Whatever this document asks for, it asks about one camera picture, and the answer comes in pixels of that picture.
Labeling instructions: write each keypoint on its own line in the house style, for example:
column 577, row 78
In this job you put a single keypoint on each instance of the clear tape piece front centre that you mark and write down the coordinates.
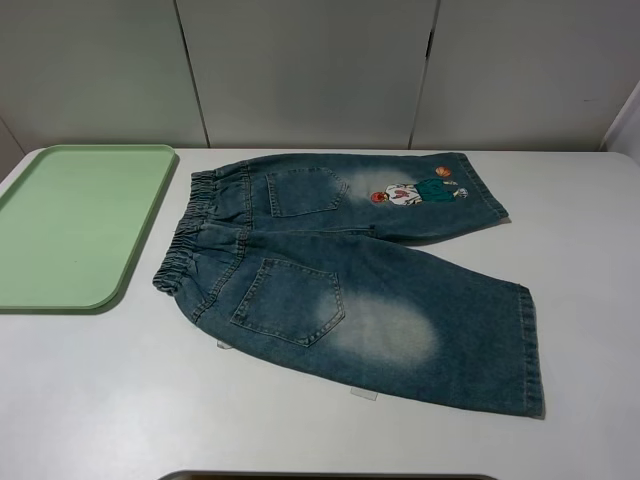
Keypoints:
column 364, row 394

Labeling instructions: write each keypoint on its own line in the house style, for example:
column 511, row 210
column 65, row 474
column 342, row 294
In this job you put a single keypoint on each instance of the children's blue denim shorts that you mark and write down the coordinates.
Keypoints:
column 311, row 261

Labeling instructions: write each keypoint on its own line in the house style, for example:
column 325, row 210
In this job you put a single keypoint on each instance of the light green plastic tray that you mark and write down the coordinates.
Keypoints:
column 73, row 221

